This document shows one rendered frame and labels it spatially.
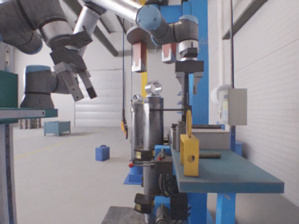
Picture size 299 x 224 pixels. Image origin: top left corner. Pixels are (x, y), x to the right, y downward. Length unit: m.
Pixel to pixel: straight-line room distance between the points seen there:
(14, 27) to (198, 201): 1.81
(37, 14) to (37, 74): 0.61
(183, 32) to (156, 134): 1.06
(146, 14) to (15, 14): 0.43
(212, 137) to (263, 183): 0.54
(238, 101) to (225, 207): 1.32
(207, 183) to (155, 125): 0.99
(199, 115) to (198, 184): 1.00
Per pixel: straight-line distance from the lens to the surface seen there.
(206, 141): 1.21
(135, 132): 2.96
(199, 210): 1.90
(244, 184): 0.76
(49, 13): 0.59
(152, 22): 0.71
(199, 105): 1.61
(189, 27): 0.81
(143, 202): 1.60
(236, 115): 1.92
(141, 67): 1.80
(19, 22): 0.62
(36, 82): 1.15
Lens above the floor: 1.34
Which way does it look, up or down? 1 degrees down
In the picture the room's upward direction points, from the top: straight up
